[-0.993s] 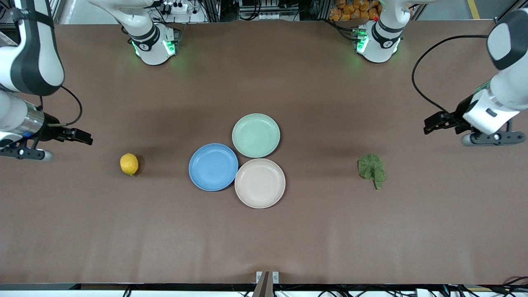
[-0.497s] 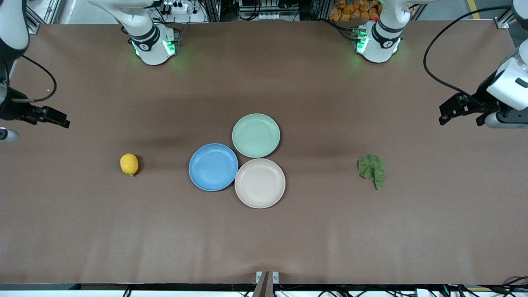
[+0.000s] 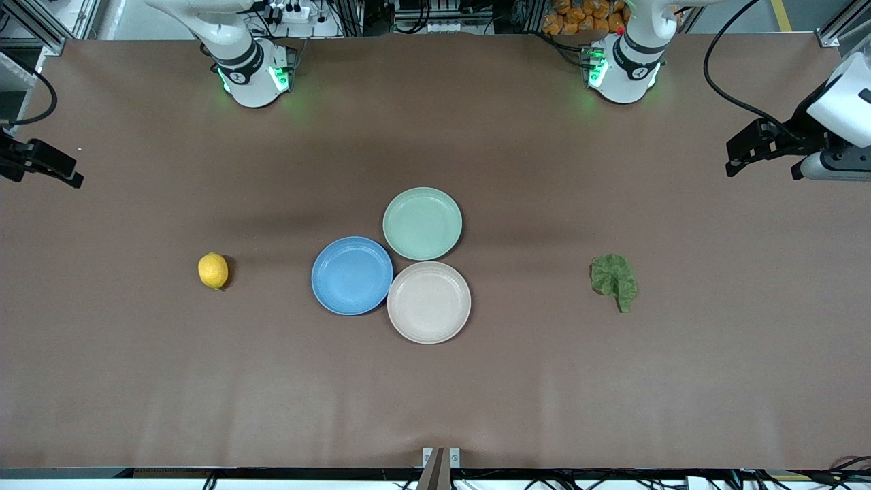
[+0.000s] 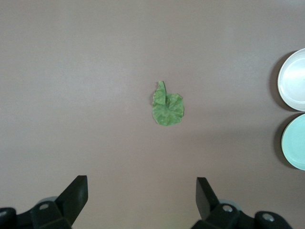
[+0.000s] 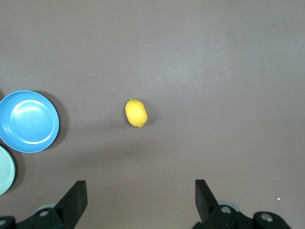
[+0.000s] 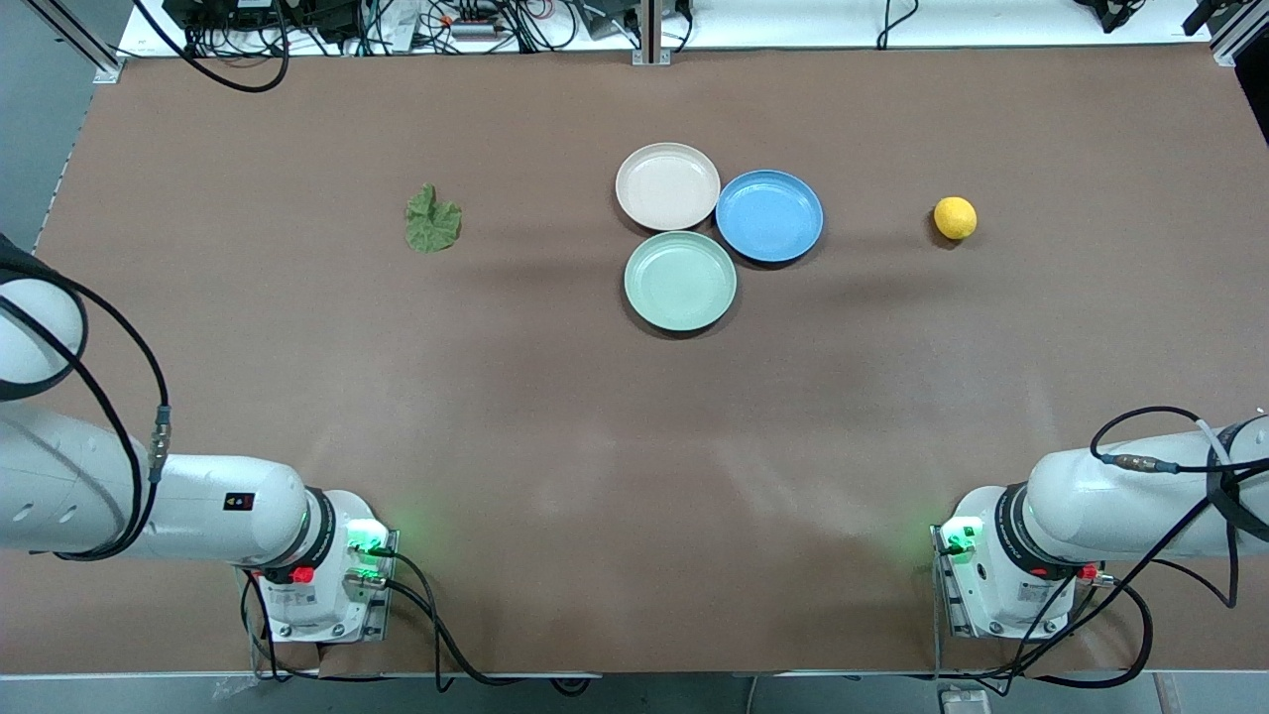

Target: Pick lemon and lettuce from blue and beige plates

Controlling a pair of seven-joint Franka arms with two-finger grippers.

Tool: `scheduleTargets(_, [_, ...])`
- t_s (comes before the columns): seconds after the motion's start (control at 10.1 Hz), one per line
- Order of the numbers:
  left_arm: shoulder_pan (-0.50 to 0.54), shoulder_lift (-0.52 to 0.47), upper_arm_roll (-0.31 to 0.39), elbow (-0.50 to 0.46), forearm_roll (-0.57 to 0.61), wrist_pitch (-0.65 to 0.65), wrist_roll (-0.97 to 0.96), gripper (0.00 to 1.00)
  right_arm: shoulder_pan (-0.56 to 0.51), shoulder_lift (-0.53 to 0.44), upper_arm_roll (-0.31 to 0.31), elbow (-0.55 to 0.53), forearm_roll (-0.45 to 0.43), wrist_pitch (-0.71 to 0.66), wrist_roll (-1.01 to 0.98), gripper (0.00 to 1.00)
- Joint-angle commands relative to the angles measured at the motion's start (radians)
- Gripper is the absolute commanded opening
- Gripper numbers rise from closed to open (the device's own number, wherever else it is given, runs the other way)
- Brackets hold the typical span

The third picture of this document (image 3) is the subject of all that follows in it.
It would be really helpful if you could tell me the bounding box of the yellow lemon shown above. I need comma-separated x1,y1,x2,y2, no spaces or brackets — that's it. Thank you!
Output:
198,252,229,291

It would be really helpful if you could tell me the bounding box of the green lettuce leaf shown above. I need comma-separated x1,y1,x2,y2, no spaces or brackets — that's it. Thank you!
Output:
589,254,639,314

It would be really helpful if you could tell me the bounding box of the bag of orange fruit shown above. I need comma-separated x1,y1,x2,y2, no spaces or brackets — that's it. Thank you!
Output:
542,0,630,37

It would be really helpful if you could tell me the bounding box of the blue round plate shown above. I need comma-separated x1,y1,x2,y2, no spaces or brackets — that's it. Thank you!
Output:
311,236,395,316

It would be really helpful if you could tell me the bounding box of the light green round plate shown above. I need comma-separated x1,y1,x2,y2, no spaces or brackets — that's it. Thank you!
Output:
382,187,463,261

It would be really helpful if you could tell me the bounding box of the beige round plate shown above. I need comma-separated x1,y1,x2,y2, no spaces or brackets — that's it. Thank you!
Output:
387,261,472,345

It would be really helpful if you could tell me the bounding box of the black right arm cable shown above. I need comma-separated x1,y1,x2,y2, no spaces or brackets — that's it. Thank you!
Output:
0,68,59,127

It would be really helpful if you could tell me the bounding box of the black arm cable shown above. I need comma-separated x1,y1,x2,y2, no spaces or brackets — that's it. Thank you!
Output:
702,0,807,141
0,68,59,127

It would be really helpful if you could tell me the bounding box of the aluminium frame profile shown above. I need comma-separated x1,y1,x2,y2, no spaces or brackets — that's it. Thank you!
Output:
0,0,66,55
817,12,871,48

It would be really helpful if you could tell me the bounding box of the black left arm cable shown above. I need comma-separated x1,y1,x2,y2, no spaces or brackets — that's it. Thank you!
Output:
702,0,807,141

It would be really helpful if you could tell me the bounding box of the small metal table bracket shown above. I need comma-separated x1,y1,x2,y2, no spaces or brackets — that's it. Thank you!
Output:
422,447,461,470

